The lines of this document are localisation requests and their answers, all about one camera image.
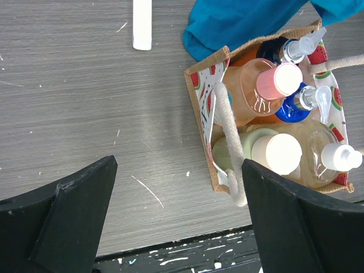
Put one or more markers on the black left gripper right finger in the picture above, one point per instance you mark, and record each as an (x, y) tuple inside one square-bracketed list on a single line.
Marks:
[(298, 229)]

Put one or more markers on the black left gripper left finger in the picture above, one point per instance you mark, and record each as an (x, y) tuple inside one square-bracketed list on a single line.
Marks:
[(57, 227)]

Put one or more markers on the burlap canvas tote bag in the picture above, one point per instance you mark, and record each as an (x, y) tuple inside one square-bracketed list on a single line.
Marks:
[(218, 129)]

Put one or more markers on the pink cap peach bottle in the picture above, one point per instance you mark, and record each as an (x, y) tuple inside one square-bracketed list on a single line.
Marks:
[(259, 87)]

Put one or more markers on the teal t-shirt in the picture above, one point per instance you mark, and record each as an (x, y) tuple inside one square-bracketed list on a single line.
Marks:
[(232, 23)]

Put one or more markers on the metal clothes rack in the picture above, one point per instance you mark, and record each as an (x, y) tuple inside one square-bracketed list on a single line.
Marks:
[(142, 25)]

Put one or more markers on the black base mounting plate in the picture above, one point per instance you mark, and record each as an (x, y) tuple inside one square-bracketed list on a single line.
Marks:
[(233, 250)]

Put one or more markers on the clear amber bottle white cap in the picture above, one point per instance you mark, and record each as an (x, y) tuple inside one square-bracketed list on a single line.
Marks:
[(324, 157)]

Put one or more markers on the green bottle white cap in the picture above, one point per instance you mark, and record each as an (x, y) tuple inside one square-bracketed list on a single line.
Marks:
[(279, 152)]

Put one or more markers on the blue pump bottle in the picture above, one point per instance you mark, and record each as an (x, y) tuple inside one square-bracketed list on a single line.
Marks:
[(298, 105)]

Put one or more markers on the dark pump bottle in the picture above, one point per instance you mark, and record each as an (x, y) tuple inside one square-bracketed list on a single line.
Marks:
[(284, 50)]

